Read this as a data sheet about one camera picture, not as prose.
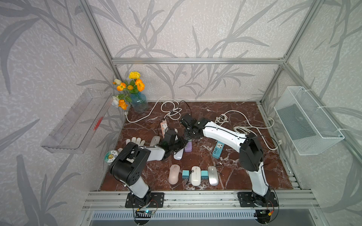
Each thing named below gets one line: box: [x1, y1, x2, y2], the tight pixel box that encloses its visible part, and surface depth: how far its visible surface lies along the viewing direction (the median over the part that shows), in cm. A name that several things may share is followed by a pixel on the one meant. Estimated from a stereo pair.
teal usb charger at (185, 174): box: [181, 169, 190, 180], surface depth 83 cm
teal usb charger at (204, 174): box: [200, 169, 209, 180], surface depth 82 cm
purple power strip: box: [184, 140, 193, 153], surface depth 93 cm
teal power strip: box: [212, 140, 225, 160], surface depth 91 cm
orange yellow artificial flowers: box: [111, 71, 146, 111], surface depth 87 cm
